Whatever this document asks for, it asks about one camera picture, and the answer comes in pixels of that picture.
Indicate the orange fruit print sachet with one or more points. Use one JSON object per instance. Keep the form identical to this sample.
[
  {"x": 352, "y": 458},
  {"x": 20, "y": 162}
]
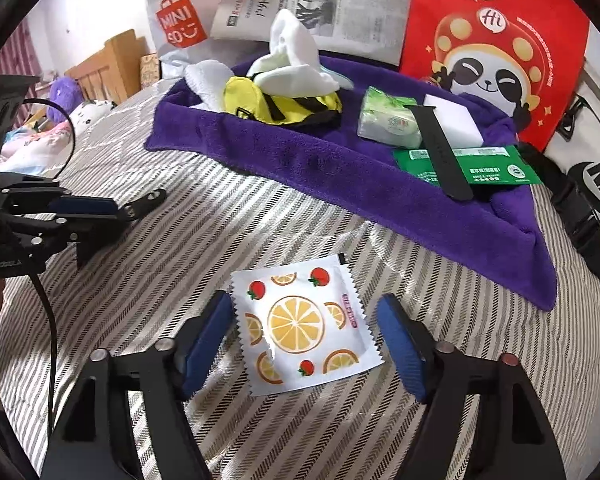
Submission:
[{"x": 301, "y": 325}]

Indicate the purple fleece towel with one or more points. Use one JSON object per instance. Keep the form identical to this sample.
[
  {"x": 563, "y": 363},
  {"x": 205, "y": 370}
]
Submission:
[{"x": 495, "y": 234}]

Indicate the green tissue pack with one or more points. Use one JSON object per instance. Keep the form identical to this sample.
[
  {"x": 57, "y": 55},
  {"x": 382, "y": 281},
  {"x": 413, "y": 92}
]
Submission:
[{"x": 388, "y": 120}]

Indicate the striped bed quilt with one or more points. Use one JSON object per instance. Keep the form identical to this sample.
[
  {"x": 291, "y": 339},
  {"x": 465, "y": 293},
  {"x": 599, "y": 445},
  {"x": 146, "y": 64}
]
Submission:
[{"x": 216, "y": 221}]

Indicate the white sponge block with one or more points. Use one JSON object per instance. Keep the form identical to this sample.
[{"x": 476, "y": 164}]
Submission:
[{"x": 456, "y": 122}]

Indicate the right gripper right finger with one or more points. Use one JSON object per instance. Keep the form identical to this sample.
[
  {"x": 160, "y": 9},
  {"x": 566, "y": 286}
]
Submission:
[{"x": 513, "y": 438}]

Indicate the white plush toy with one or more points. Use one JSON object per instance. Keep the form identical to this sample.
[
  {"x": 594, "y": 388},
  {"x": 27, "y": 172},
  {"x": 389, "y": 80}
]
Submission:
[{"x": 89, "y": 112}]

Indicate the folded newspaper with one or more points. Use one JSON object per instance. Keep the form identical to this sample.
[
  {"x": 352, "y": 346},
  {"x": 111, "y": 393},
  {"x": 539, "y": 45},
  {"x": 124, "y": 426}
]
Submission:
[{"x": 365, "y": 28}]

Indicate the purple plush toy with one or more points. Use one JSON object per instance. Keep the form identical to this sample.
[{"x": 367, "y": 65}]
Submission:
[{"x": 66, "y": 93}]

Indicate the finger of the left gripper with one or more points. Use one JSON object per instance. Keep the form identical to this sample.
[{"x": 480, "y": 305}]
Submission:
[
  {"x": 90, "y": 239},
  {"x": 86, "y": 206}
]

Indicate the white Miniso plastic bag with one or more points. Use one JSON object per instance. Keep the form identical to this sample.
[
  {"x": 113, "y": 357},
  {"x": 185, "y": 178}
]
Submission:
[{"x": 181, "y": 32}]

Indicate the white Nike waist bag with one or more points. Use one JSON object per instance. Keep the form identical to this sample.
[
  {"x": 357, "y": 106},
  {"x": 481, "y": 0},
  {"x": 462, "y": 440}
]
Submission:
[{"x": 569, "y": 167}]

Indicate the red panda paper bag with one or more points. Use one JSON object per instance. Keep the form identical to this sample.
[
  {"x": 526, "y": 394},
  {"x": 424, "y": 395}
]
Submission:
[{"x": 522, "y": 56}]

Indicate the green wet wipe sachet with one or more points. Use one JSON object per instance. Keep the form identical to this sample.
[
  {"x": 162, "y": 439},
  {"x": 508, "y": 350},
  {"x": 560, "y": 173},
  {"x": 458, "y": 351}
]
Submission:
[{"x": 497, "y": 165}]

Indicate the yellow black pouch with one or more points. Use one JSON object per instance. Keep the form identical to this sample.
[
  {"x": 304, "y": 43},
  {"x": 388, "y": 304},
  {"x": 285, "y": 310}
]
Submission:
[{"x": 244, "y": 99}]

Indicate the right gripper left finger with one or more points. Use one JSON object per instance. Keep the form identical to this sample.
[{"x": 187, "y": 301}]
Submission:
[{"x": 94, "y": 439}]

